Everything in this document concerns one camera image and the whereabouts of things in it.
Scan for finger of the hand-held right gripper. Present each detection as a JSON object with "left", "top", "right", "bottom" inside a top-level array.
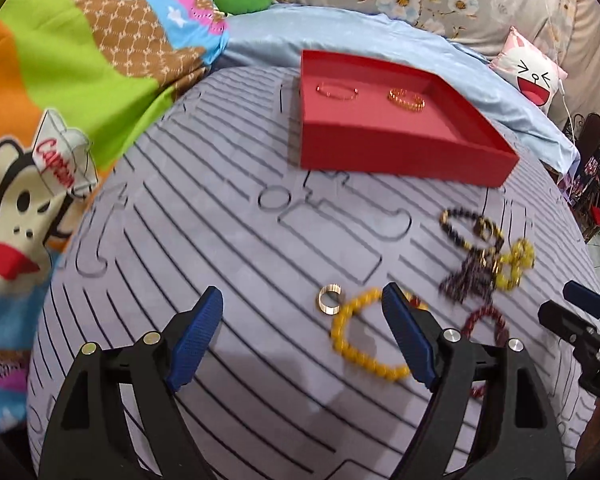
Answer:
[
  {"left": 564, "top": 281, "right": 600, "bottom": 318},
  {"left": 538, "top": 300, "right": 600, "bottom": 346}
]

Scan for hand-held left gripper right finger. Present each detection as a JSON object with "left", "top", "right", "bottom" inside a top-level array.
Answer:
[{"left": 381, "top": 282, "right": 566, "bottom": 480}]

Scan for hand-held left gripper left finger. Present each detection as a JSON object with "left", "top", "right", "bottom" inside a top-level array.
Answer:
[{"left": 39, "top": 285, "right": 225, "bottom": 480}]

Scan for dark red bead bracelet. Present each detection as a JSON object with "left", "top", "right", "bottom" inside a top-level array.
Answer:
[{"left": 409, "top": 295, "right": 511, "bottom": 402}]

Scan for purple small bead bracelet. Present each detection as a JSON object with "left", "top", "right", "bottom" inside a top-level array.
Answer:
[{"left": 439, "top": 252, "right": 498, "bottom": 303}]

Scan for small yellow bead bracelet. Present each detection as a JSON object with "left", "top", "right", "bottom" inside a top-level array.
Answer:
[{"left": 495, "top": 239, "right": 536, "bottom": 291}]

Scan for large yellow bead bracelet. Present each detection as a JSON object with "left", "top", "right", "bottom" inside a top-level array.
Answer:
[{"left": 330, "top": 287, "right": 416, "bottom": 383}]

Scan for wide gold ring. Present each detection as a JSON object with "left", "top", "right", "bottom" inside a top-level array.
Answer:
[{"left": 316, "top": 284, "right": 346, "bottom": 315}]

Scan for dark bead bracelet gold accents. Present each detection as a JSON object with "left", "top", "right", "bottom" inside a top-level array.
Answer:
[{"left": 440, "top": 207, "right": 505, "bottom": 256}]

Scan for red jewelry tray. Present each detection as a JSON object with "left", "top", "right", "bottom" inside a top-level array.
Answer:
[{"left": 297, "top": 49, "right": 521, "bottom": 190}]

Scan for dark ornate chair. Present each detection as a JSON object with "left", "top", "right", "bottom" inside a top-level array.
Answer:
[{"left": 572, "top": 112, "right": 600, "bottom": 161}]

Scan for pink cartoon face pillow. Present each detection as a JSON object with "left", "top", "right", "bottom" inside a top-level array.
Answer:
[{"left": 489, "top": 26, "right": 568, "bottom": 113}]

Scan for beige cloth cover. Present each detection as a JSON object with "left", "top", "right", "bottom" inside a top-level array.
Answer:
[{"left": 565, "top": 0, "right": 600, "bottom": 126}]

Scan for cartoon monkey printed blanket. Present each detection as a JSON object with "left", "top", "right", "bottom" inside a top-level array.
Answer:
[{"left": 0, "top": 0, "right": 231, "bottom": 431}]

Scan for light blue blanket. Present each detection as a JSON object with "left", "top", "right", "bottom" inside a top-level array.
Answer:
[{"left": 220, "top": 4, "right": 581, "bottom": 171}]

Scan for white cable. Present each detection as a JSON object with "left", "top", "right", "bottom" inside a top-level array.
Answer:
[{"left": 542, "top": 0, "right": 581, "bottom": 146}]

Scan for gold chain cuff bracelet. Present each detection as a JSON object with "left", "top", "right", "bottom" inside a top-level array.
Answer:
[{"left": 387, "top": 87, "right": 426, "bottom": 111}]

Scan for thin pink bracelet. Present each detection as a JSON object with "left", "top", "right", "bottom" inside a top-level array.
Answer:
[{"left": 316, "top": 82, "right": 358, "bottom": 101}]

